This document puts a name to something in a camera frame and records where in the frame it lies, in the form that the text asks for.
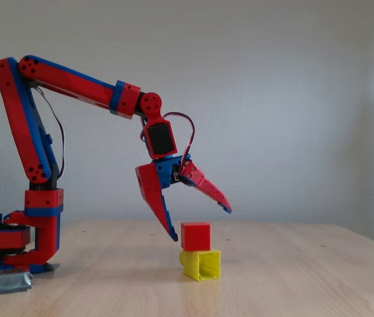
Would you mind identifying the red cube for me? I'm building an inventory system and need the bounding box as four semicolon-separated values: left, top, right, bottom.
180;221;212;252

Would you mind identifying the yellow hollow cube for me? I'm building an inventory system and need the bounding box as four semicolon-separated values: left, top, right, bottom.
178;249;222;282

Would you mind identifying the red brown gripper servo cable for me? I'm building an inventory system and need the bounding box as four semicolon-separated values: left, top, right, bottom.
139;112;196;172

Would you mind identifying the red brown arm servo cable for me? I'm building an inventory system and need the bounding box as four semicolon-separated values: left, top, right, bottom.
33;87;66;181

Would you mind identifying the grey duct tape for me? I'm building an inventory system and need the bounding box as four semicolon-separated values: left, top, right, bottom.
0;262;61;297

